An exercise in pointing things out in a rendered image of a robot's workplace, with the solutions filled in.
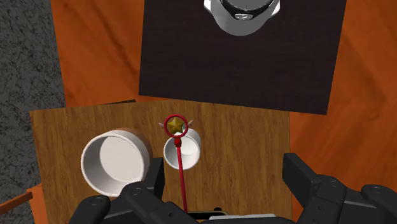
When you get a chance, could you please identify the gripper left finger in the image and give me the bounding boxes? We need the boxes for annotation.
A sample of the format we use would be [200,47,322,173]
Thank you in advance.
[69,157,199,224]

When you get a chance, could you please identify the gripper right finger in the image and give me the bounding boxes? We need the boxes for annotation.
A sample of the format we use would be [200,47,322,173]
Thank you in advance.
[282,152,397,224]

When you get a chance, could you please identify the large white bowl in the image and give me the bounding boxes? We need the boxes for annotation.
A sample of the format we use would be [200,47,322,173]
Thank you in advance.
[80,129,151,198]

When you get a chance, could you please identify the red star wand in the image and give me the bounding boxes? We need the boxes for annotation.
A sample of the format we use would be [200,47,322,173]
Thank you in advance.
[158,114,195,214]

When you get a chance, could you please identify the small white cup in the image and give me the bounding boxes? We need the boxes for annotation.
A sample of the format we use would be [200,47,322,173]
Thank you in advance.
[163,127,202,171]

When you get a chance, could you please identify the brown wooden table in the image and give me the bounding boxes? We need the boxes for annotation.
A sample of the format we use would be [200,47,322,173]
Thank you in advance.
[29,99,294,224]

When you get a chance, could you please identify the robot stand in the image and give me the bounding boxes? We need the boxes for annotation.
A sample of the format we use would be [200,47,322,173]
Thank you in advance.
[138,0,347,116]

